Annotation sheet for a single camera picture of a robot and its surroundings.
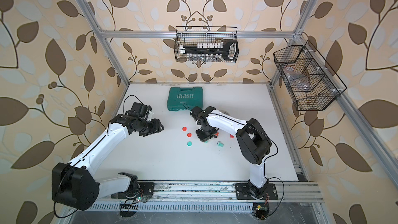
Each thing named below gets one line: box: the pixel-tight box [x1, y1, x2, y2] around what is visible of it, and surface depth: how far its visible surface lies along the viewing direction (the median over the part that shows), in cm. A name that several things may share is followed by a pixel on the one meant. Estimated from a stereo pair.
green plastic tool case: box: [166, 86, 204, 112], surface depth 110 cm
